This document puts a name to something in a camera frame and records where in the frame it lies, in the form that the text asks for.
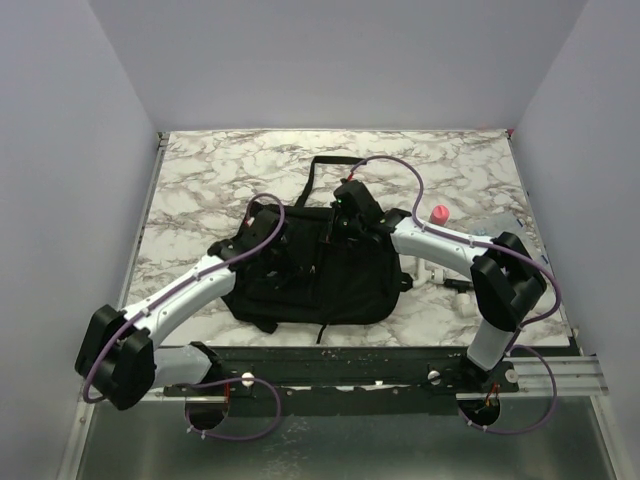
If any black student backpack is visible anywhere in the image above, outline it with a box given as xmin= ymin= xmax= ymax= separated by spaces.
xmin=223 ymin=174 xmax=403 ymax=334

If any pink cap glue bottle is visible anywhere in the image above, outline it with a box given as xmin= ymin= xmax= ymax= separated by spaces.
xmin=429 ymin=204 xmax=450 ymax=226

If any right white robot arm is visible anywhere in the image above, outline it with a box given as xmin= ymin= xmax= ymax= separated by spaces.
xmin=333 ymin=180 xmax=546 ymax=392

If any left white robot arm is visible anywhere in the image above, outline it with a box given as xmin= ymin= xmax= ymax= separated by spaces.
xmin=74 ymin=207 xmax=285 ymax=410

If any white correction pen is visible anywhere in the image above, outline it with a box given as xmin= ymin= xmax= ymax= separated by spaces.
xmin=400 ymin=258 xmax=447 ymax=293

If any white plastic tube piece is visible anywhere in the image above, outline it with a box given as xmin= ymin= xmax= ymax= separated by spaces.
xmin=443 ymin=279 xmax=475 ymax=318

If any clear plastic pencil case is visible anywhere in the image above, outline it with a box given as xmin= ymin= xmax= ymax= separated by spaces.
xmin=469 ymin=212 xmax=549 ymax=265

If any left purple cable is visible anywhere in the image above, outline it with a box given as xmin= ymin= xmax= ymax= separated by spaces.
xmin=82 ymin=193 xmax=287 ymax=405

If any purple cable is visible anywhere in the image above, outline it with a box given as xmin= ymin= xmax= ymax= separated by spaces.
xmin=82 ymin=193 xmax=287 ymax=405
xmin=347 ymin=156 xmax=564 ymax=351

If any aluminium table edge rail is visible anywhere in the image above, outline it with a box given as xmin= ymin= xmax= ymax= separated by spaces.
xmin=116 ymin=132 xmax=171 ymax=307

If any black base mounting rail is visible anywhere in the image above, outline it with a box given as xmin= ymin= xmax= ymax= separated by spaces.
xmin=164 ymin=347 xmax=519 ymax=416

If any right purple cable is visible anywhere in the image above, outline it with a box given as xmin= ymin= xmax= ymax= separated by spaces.
xmin=347 ymin=156 xmax=564 ymax=351

